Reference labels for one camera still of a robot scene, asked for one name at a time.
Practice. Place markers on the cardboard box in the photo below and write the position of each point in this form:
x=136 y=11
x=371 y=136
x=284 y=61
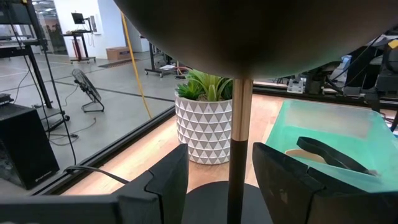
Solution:
x=118 y=53

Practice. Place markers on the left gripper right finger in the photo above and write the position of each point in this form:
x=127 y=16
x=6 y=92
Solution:
x=280 y=186

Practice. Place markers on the monitor stand cart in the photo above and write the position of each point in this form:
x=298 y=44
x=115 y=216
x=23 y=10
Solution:
x=77 y=18

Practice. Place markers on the teal plastic bin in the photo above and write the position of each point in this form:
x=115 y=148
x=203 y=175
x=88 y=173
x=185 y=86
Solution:
x=326 y=121

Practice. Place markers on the black computer tower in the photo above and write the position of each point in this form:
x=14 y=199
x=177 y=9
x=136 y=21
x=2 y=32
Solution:
x=28 y=146

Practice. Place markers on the beige rubber band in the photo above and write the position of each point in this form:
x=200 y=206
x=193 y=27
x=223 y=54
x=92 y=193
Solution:
x=298 y=154

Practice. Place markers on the black rolling cart frame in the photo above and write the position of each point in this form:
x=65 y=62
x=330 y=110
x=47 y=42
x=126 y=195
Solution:
x=151 y=57

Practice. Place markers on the black floor fan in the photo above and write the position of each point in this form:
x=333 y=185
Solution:
x=86 y=85

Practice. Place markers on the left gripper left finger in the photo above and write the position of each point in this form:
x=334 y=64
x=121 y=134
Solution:
x=161 y=193

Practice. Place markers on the succulents in patterned white pot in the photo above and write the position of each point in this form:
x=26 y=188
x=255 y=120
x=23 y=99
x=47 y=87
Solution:
x=202 y=130

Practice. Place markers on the white globe table lamp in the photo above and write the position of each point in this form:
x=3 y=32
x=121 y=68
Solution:
x=255 y=37

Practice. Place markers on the silver metal bracket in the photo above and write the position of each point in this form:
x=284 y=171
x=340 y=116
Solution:
x=295 y=86

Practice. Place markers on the black equipment rack stand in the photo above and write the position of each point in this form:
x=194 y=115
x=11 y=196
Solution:
x=14 y=14

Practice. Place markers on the large black rubber band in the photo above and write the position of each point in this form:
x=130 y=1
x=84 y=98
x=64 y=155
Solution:
x=301 y=142

